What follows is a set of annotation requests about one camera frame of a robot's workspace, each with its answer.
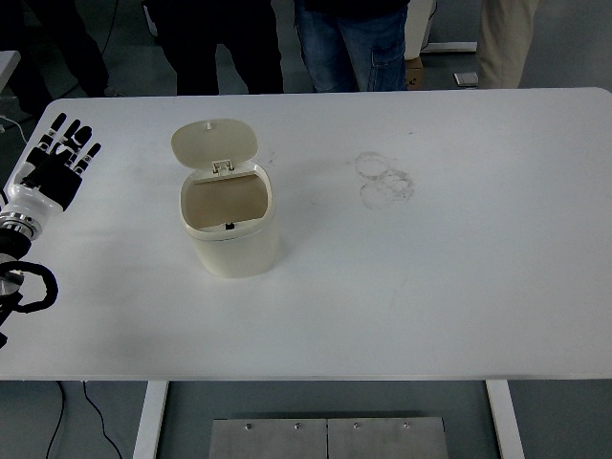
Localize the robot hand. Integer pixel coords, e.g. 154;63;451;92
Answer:
4;112;103;227

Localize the cream lidded trash bin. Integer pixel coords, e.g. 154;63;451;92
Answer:
170;120;281;279

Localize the white side table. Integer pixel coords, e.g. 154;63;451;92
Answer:
0;49;22;93

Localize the person in dark clothes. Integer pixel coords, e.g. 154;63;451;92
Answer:
0;0;129;116

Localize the person in black trousers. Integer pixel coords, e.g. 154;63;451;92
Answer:
142;0;286;96

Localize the white table leg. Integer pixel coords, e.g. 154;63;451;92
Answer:
486;380;526;459
132;381;170;459

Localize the person in blue jeans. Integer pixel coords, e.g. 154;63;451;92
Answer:
293;0;413;94

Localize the grey metal plate with screws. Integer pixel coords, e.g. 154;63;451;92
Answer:
208;418;329;459
327;417;449;459

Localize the brown cardboard box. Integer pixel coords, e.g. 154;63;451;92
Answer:
404;55;426;92

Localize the white furniture base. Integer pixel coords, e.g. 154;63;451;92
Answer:
404;0;479;61

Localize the person in beige trousers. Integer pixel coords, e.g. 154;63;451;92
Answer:
474;0;542;91

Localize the thin white cable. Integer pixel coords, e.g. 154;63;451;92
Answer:
0;114;29;145

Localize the thin black hanging cable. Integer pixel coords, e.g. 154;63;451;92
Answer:
98;0;119;54

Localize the black floor cable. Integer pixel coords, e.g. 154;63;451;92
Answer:
45;381;66;459
83;381;128;459

